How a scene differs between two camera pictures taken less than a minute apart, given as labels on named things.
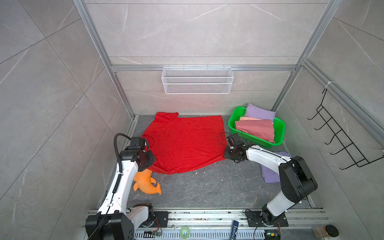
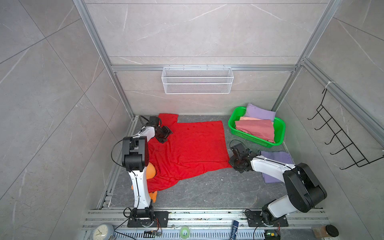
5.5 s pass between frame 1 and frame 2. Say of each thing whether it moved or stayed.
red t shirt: moved
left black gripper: moved
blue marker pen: stayed
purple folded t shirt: stayed
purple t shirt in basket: stayed
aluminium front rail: stayed
